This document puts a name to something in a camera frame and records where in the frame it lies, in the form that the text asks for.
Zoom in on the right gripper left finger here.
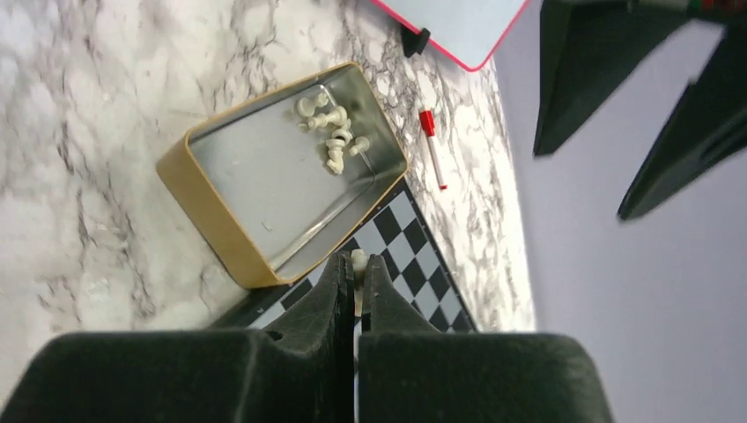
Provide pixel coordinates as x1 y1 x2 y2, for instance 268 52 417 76
1 253 354 422

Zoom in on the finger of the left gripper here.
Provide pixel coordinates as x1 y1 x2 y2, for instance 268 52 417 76
533 1 689 157
618 26 746 221

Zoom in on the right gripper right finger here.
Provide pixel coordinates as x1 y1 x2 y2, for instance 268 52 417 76
359 256 613 422

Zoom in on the white knight piece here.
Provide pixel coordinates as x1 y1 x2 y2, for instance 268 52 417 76
351 249 369 317

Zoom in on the white board pink rim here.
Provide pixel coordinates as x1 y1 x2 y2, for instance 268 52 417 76
374 0 529 72

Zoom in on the black white chess board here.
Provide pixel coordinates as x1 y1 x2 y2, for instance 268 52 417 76
210 177 478 375

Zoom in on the black board clip lower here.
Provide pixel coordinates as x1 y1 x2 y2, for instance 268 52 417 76
400 25 431 58

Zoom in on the red capped white marker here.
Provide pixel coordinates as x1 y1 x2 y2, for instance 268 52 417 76
418 108 447 191

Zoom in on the gold tin tray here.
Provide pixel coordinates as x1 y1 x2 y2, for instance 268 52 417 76
156 62 408 289

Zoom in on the white rook piece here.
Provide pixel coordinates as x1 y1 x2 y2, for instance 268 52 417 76
349 136 371 156

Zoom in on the white piece base up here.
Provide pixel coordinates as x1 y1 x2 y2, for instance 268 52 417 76
325 129 352 174

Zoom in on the white piece lying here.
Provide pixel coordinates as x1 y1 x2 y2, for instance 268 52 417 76
306 106 349 130

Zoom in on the white pawn top tin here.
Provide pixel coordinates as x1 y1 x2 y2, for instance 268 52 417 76
294 92 329 118

